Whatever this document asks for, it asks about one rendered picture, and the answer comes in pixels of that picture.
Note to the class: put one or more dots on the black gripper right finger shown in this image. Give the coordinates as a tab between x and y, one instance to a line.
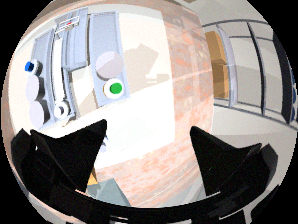
217	160

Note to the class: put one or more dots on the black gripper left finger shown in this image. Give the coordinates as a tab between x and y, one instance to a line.
74	153

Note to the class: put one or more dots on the orange-brown block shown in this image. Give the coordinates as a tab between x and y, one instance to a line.
92	178

